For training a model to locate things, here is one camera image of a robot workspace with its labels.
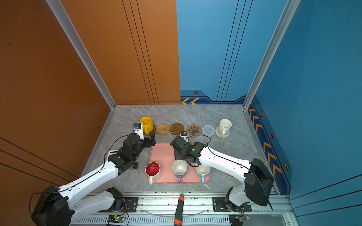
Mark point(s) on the green circuit board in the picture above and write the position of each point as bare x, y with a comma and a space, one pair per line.
116, 220
238, 220

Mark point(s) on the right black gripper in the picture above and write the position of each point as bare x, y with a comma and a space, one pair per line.
176, 155

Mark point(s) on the yellow mug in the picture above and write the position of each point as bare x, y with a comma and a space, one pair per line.
148, 126

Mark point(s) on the red interior mug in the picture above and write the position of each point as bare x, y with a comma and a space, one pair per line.
153, 172

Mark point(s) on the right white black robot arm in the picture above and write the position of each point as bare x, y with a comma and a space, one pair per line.
256, 180

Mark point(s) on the glossy brown round coaster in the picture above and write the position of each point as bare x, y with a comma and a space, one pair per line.
176, 129

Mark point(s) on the right green circuit board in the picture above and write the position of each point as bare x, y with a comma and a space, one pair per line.
238, 220

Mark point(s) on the aluminium front rail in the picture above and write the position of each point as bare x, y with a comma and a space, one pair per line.
159, 210

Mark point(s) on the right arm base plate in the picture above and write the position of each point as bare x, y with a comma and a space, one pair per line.
220, 205

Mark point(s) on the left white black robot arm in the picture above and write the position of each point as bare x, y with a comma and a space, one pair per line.
66, 204

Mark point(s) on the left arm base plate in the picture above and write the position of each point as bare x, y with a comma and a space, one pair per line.
126, 204

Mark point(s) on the cork paw print coaster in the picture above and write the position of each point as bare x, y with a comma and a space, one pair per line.
193, 130

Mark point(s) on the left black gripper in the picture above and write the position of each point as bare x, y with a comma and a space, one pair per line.
149, 144

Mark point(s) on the pink plastic tray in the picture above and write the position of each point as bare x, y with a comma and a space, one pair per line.
163, 154

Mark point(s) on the white mug blue handle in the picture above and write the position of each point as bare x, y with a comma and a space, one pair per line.
203, 171

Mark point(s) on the orange black handled tool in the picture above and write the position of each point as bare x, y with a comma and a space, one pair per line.
178, 219

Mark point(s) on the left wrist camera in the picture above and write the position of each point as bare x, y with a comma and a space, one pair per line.
138, 130

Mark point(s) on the woven rattan round coaster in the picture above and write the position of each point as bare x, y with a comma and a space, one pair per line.
162, 129

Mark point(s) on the light blue woven coaster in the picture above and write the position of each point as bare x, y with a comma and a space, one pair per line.
208, 130

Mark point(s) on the multicolour woven round coaster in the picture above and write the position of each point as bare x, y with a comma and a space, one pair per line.
221, 132

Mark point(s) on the left green circuit board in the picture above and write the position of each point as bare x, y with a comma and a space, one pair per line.
116, 220

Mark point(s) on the dark brown round coaster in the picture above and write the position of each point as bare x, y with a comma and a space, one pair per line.
154, 129

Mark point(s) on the white mug purple handle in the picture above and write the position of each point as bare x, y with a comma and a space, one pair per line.
179, 169

